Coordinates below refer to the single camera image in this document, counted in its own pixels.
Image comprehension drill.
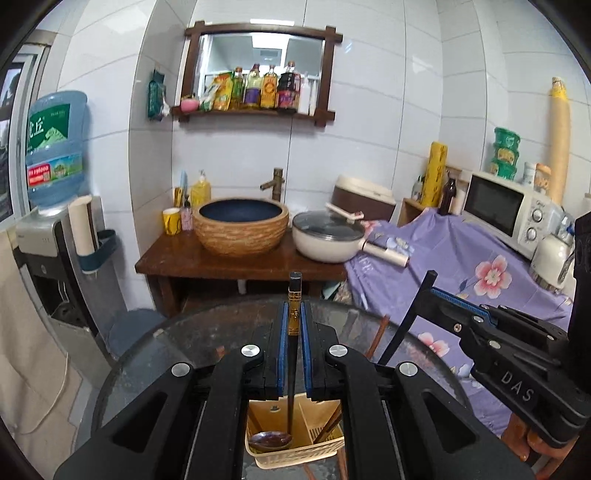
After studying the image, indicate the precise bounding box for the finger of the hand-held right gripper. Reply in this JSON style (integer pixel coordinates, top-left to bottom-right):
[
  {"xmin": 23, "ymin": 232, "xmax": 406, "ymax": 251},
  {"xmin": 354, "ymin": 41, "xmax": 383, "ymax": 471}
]
[
  {"xmin": 455, "ymin": 318, "xmax": 561, "ymax": 374},
  {"xmin": 429, "ymin": 285, "xmax": 571, "ymax": 344}
]

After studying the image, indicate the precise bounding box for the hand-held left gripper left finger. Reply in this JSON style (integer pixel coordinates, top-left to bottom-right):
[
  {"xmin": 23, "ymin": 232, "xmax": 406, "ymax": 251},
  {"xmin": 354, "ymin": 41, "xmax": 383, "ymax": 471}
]
[{"xmin": 53, "ymin": 302, "xmax": 291, "ymax": 480}]

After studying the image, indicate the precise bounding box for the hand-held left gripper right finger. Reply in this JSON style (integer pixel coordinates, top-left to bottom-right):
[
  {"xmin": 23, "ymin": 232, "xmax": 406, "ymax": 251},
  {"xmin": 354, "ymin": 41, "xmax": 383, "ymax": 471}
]
[{"xmin": 300, "ymin": 300, "xmax": 539, "ymax": 480}]

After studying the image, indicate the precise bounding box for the black handled spoon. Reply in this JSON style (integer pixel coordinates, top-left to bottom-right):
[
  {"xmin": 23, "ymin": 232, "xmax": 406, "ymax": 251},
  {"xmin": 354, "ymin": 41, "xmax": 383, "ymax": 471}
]
[{"xmin": 249, "ymin": 271, "xmax": 303, "ymax": 453}]

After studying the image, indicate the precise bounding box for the black chopstick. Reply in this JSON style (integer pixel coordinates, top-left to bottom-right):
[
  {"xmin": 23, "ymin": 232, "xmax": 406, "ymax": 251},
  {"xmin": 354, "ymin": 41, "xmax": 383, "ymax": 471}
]
[{"xmin": 378, "ymin": 271, "xmax": 438, "ymax": 366}]

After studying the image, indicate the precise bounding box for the wooden chopstick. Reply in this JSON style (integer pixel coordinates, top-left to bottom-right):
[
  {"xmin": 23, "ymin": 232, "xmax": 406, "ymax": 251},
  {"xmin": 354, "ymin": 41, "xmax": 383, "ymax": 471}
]
[{"xmin": 366, "ymin": 315, "xmax": 389, "ymax": 360}]

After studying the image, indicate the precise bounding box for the bundle of brown chopsticks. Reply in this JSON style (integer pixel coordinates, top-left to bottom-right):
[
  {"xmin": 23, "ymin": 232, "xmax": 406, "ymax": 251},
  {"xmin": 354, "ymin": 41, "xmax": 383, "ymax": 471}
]
[{"xmin": 314, "ymin": 404, "xmax": 343, "ymax": 446}]

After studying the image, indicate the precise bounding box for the cream plastic utensil holder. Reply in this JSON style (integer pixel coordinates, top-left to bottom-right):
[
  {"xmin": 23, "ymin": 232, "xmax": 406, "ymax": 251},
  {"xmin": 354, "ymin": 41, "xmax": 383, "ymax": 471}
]
[{"xmin": 245, "ymin": 392, "xmax": 347, "ymax": 469}]

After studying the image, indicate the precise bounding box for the person's right hand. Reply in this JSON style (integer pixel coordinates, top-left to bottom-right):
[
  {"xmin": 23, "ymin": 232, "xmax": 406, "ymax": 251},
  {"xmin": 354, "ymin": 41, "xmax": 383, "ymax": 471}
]
[{"xmin": 526, "ymin": 429, "xmax": 561, "ymax": 464}]

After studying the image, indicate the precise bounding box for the purple floral cloth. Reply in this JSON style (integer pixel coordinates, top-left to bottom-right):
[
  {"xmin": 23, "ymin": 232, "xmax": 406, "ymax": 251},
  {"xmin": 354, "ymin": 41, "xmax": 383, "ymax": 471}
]
[{"xmin": 346, "ymin": 208, "xmax": 575, "ymax": 437}]

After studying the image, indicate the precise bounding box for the white lint roller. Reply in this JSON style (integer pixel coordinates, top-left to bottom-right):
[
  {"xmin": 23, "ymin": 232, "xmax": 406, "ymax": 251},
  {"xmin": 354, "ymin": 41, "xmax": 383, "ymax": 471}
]
[{"xmin": 361, "ymin": 237, "xmax": 411, "ymax": 269}]

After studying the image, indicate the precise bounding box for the white kettle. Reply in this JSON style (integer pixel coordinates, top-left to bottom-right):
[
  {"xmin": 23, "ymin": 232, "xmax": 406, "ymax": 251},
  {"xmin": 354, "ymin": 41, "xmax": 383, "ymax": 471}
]
[{"xmin": 530, "ymin": 231, "xmax": 575, "ymax": 294}]

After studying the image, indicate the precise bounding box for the wooden box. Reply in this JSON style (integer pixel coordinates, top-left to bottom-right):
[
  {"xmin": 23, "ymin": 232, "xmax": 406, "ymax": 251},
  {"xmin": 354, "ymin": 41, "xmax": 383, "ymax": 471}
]
[{"xmin": 397, "ymin": 198, "xmax": 428, "ymax": 227}]

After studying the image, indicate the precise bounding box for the white microwave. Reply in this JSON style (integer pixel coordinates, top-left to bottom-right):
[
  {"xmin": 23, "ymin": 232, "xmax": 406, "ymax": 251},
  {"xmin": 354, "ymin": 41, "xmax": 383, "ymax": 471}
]
[{"xmin": 462, "ymin": 171, "xmax": 561, "ymax": 252}]

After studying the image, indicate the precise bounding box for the white pot with glass lid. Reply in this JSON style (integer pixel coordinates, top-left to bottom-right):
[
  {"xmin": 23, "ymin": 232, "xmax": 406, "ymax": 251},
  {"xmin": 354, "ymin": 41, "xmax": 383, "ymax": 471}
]
[{"xmin": 292, "ymin": 210, "xmax": 365, "ymax": 265}]

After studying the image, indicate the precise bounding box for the brown glass bottle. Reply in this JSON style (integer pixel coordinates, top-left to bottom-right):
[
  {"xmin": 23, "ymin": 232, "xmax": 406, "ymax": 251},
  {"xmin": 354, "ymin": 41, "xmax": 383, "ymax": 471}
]
[{"xmin": 438, "ymin": 178, "xmax": 458, "ymax": 216}]

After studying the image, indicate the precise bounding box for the woven pattern sink basin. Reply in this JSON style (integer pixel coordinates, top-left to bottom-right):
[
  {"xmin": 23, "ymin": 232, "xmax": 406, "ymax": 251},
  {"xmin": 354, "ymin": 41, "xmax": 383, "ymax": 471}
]
[{"xmin": 192, "ymin": 198, "xmax": 290, "ymax": 258}]

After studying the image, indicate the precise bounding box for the wooden counter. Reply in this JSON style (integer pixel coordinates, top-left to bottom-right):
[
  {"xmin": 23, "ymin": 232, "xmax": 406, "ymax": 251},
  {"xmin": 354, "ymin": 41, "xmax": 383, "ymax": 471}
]
[{"xmin": 135, "ymin": 228, "xmax": 349, "ymax": 319}]

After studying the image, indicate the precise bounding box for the yellow roll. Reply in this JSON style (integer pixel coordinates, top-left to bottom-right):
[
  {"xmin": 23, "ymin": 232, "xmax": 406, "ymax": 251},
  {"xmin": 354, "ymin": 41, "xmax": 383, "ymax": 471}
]
[{"xmin": 422, "ymin": 141, "xmax": 448, "ymax": 208}]

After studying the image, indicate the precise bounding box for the white rice paddle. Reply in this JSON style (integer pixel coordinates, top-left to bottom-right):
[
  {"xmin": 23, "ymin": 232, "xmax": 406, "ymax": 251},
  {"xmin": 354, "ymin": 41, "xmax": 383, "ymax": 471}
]
[{"xmin": 325, "ymin": 202, "xmax": 364, "ymax": 223}]

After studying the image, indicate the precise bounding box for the brown rice cooker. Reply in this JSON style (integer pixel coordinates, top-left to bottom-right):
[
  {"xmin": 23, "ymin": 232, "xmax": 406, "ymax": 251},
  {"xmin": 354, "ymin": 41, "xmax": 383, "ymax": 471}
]
[{"xmin": 332, "ymin": 174, "xmax": 397, "ymax": 222}]

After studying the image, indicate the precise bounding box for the bronze bamboo faucet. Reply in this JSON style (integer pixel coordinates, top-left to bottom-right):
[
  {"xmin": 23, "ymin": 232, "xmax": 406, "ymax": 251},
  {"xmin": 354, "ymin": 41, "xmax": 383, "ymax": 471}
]
[{"xmin": 259, "ymin": 167, "xmax": 284, "ymax": 201}]

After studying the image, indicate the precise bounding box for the yellow soap bottle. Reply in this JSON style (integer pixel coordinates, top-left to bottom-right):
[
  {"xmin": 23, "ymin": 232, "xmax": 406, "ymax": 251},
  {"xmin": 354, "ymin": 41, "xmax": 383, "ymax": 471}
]
[{"xmin": 190, "ymin": 170, "xmax": 212, "ymax": 207}]

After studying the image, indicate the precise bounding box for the tall beige paper cup stack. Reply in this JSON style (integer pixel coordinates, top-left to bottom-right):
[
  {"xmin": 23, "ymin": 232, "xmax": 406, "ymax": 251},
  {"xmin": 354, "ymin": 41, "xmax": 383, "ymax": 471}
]
[{"xmin": 548, "ymin": 76, "xmax": 571, "ymax": 206}]

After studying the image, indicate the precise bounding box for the teal cup holder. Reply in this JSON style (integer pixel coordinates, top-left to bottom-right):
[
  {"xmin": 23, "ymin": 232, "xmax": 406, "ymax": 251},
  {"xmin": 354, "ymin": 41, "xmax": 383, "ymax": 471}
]
[{"xmin": 76, "ymin": 229, "xmax": 118, "ymax": 275}]

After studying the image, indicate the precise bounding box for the white paper cup stack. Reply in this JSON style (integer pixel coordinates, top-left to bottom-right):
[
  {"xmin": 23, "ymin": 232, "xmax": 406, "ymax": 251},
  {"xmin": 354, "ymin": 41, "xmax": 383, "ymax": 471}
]
[{"xmin": 68, "ymin": 195, "xmax": 100, "ymax": 257}]

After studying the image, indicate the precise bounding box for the white plastic bottle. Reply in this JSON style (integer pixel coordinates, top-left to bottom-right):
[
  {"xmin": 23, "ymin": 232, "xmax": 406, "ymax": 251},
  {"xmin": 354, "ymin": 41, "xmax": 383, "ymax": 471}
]
[{"xmin": 298, "ymin": 72, "xmax": 319, "ymax": 115}]

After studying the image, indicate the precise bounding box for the beige cloth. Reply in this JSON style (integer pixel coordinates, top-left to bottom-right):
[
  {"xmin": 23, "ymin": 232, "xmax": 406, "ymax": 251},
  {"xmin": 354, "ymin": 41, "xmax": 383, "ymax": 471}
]
[{"xmin": 0, "ymin": 231, "xmax": 84, "ymax": 462}]

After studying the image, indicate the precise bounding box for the dark soy sauce bottle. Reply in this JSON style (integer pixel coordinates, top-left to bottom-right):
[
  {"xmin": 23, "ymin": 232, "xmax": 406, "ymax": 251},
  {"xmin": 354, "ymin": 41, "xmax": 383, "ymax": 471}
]
[{"xmin": 277, "ymin": 61, "xmax": 300, "ymax": 112}]

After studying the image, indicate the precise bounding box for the yellow label bottle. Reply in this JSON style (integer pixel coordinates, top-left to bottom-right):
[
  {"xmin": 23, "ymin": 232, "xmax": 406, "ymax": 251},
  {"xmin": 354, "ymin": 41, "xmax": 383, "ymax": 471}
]
[{"xmin": 261, "ymin": 65, "xmax": 279, "ymax": 110}]

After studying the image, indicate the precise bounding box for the green oil bottle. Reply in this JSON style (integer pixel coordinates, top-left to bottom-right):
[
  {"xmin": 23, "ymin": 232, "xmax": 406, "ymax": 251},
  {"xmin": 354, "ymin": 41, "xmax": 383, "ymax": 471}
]
[{"xmin": 231, "ymin": 67, "xmax": 245, "ymax": 110}]

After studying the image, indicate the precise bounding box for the purple label bottle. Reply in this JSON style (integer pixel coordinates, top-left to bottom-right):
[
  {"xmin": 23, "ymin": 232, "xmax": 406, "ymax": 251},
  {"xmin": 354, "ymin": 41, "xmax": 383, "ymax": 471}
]
[{"xmin": 244, "ymin": 64, "xmax": 263, "ymax": 110}]

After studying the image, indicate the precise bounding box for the wooden framed mirror shelf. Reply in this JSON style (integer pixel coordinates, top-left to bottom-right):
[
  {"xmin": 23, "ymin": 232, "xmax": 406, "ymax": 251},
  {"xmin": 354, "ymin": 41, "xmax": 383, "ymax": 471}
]
[{"xmin": 171, "ymin": 20, "xmax": 344, "ymax": 127}]

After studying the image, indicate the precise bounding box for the water dispenser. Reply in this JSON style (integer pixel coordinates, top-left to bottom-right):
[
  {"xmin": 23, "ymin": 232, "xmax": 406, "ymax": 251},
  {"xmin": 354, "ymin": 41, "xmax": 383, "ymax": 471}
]
[{"xmin": 16, "ymin": 215, "xmax": 100, "ymax": 333}]

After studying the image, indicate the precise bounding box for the blue water jug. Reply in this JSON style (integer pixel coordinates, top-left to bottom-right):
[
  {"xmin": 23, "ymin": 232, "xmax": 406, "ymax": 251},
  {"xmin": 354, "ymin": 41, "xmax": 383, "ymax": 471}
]
[{"xmin": 25, "ymin": 90, "xmax": 89, "ymax": 217}]

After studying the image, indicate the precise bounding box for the sliding window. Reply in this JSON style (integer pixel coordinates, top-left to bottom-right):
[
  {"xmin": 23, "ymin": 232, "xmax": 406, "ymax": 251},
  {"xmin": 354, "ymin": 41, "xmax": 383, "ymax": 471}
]
[{"xmin": 0, "ymin": 44, "xmax": 49, "ymax": 222}]

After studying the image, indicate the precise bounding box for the green wall packet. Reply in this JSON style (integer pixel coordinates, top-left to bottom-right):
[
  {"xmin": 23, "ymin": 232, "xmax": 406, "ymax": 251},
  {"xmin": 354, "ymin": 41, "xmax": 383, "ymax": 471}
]
[{"xmin": 147, "ymin": 69, "xmax": 168, "ymax": 121}]

